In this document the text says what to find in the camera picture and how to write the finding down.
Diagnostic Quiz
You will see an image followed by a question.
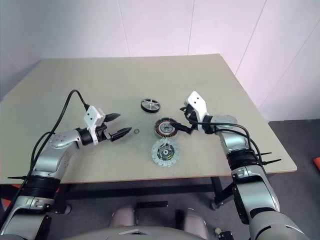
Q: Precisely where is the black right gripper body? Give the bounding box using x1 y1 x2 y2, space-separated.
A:
184 104 201 134

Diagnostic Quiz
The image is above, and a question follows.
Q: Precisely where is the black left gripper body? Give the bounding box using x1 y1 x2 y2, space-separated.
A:
96 113 114 144

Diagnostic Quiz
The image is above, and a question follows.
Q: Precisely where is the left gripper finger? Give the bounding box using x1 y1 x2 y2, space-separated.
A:
104 112 121 123
109 126 133 143

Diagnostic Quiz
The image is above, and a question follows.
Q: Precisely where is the copper wound stator ring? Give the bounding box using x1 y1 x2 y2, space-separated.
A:
153 116 179 139

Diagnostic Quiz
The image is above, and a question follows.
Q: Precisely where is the black rotor with silver spokes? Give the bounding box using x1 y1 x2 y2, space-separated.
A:
140 98 161 114

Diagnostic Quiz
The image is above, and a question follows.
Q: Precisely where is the silver motor cover plate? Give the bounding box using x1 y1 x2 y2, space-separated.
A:
150 138 180 168

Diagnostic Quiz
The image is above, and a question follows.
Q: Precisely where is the black flat bar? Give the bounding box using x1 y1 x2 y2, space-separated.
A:
136 201 168 208

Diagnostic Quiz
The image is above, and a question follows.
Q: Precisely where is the grey rounded leg cover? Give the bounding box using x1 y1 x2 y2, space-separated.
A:
183 208 210 237
109 203 137 230

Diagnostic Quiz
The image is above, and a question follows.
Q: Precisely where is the black table caster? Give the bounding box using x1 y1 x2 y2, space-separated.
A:
210 197 225 211

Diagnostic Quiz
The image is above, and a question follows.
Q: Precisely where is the grey robot torso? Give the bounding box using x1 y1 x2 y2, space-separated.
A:
96 225 210 240

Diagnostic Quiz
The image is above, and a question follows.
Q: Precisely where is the small black and beige device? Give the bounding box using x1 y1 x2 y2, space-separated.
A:
214 227 233 240

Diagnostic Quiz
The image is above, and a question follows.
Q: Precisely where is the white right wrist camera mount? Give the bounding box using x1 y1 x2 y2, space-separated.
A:
184 91 212 131

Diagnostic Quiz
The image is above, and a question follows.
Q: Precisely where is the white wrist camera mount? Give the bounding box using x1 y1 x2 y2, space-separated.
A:
83 105 106 146
184 91 212 131

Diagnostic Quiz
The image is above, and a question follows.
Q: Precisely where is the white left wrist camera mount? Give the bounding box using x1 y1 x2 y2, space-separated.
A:
83 105 106 146

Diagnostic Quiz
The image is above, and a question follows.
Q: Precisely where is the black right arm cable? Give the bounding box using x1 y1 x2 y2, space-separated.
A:
186 113 263 163

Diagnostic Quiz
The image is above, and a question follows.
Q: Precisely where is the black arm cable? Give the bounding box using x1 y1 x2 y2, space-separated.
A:
9 89 90 208
186 113 263 163

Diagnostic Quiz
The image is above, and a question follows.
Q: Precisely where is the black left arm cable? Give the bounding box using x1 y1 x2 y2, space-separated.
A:
9 89 90 208

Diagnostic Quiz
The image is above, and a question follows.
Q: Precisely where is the black table frame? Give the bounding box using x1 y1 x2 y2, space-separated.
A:
53 172 238 215

